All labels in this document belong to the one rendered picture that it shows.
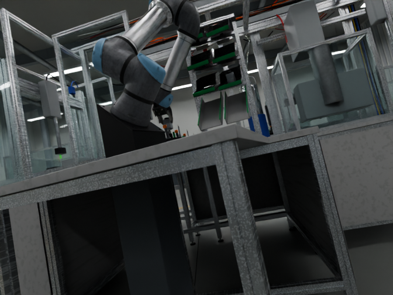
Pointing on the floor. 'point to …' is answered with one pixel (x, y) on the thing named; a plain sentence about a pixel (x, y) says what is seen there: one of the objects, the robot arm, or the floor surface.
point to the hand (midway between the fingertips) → (167, 122)
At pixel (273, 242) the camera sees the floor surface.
